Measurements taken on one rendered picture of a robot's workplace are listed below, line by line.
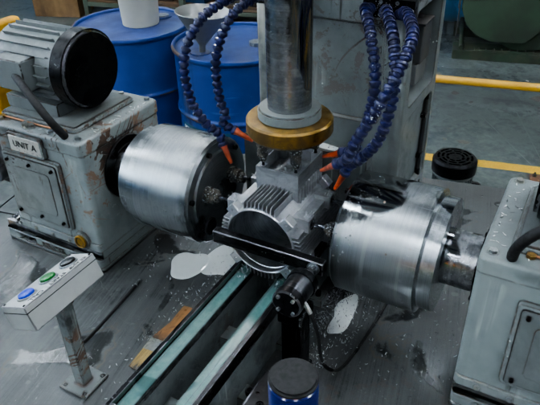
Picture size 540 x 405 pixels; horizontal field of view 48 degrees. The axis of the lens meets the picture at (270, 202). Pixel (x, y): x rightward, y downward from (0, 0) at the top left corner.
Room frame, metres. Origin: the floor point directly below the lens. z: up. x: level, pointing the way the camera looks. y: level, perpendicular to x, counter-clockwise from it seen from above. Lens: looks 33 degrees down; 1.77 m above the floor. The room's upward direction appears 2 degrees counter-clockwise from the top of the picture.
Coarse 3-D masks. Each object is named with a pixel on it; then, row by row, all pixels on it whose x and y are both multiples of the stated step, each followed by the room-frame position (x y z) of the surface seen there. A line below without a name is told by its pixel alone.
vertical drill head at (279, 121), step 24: (264, 0) 1.13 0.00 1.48; (288, 0) 1.09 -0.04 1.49; (312, 0) 1.12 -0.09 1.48; (288, 24) 1.09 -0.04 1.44; (312, 24) 1.12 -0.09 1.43; (288, 48) 1.09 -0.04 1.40; (312, 48) 1.12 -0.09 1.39; (288, 72) 1.09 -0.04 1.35; (312, 72) 1.12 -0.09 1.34; (288, 96) 1.09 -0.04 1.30; (264, 120) 1.09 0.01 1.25; (288, 120) 1.07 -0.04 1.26; (312, 120) 1.08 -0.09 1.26; (264, 144) 1.06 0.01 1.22; (288, 144) 1.04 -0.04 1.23; (312, 144) 1.05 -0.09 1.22
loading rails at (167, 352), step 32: (320, 256) 1.11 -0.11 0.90; (224, 288) 0.98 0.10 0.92; (256, 288) 1.05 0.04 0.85; (192, 320) 0.89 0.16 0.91; (224, 320) 0.93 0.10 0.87; (256, 320) 0.88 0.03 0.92; (160, 352) 0.80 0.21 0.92; (192, 352) 0.83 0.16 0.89; (224, 352) 0.80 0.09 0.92; (256, 352) 0.85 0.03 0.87; (128, 384) 0.72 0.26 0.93; (160, 384) 0.75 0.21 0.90; (192, 384) 0.73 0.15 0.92; (224, 384) 0.75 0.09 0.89
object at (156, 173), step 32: (160, 128) 1.26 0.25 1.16; (128, 160) 1.19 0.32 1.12; (160, 160) 1.15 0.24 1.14; (192, 160) 1.13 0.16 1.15; (224, 160) 1.20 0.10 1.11; (128, 192) 1.15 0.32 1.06; (160, 192) 1.11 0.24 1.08; (192, 192) 1.10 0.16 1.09; (224, 192) 1.19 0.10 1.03; (160, 224) 1.12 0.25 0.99; (192, 224) 1.09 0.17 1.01
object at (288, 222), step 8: (328, 176) 1.15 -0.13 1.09; (320, 184) 1.14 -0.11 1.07; (328, 184) 1.13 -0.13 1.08; (232, 208) 1.04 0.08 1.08; (240, 208) 1.04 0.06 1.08; (288, 216) 0.99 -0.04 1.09; (280, 224) 0.99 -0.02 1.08; (288, 224) 0.98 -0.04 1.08; (296, 224) 0.99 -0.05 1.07; (232, 256) 1.05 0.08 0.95; (280, 272) 0.99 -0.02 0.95; (288, 272) 0.98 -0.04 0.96
